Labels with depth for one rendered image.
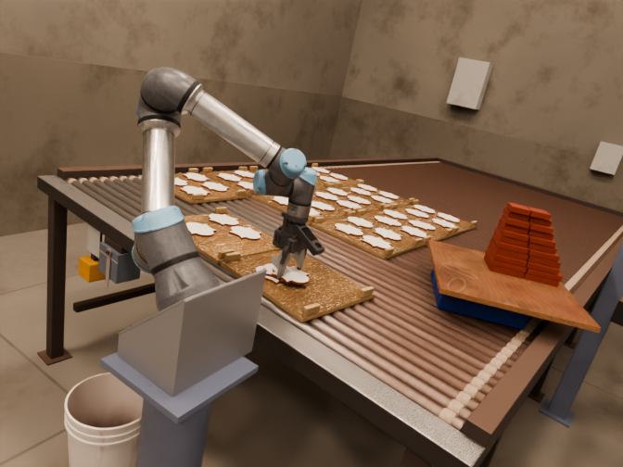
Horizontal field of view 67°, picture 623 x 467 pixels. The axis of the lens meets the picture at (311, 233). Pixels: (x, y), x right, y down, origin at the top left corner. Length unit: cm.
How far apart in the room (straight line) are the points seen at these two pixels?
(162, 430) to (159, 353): 23
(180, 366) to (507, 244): 124
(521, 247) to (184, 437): 129
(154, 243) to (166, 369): 28
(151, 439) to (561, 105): 565
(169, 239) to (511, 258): 124
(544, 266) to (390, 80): 517
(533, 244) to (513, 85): 455
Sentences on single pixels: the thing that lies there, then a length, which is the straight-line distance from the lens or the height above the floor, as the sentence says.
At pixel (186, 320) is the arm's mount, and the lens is 104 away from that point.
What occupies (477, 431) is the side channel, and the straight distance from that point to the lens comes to 118.
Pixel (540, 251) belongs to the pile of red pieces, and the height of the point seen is 115.
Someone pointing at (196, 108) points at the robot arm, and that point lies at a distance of 130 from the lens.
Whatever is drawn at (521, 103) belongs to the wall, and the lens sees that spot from 629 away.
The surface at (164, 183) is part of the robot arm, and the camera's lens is 132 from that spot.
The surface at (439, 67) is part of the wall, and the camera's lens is 657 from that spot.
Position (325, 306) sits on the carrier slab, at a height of 94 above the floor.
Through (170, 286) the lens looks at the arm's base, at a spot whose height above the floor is 110.
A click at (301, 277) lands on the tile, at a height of 96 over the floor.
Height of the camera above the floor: 161
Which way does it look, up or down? 19 degrees down
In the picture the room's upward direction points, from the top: 12 degrees clockwise
